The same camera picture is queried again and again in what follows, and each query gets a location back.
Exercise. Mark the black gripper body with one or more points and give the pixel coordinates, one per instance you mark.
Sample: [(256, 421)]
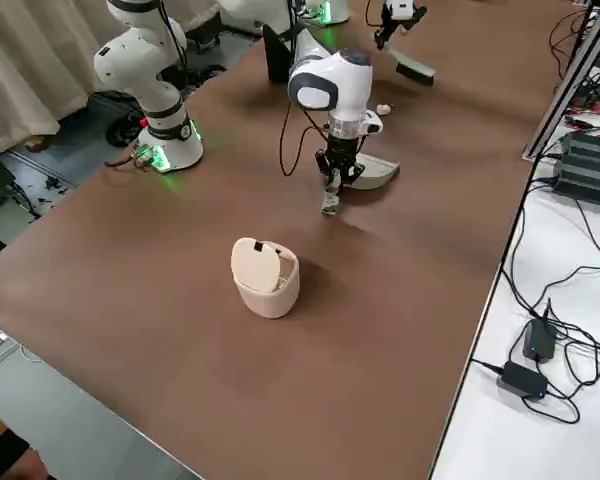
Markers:
[(344, 149), (386, 20)]

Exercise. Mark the pale green plastic dustpan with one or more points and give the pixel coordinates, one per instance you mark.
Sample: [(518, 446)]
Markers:
[(375, 172)]

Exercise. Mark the green and white paper tag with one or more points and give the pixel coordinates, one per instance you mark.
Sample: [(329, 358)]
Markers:
[(330, 204)]

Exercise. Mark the white brush with black bristles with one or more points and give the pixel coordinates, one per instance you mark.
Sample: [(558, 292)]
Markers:
[(415, 67)]

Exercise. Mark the white paper ball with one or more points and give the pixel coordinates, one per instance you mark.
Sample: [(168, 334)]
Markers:
[(383, 108)]

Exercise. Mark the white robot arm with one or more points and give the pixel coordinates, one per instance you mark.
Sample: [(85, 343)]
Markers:
[(350, 75), (336, 9)]

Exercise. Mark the small beige lidded bin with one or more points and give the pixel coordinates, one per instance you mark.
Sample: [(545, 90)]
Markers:
[(270, 300)]

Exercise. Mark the black vase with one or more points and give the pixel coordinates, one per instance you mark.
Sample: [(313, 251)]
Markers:
[(277, 55)]

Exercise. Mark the black finned power box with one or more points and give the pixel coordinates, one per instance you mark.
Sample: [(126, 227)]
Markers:
[(587, 170)]

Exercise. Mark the black power adapter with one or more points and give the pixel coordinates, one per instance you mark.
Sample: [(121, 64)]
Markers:
[(540, 342), (522, 380)]

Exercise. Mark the beige curtain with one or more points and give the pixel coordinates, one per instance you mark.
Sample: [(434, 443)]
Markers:
[(20, 75)]

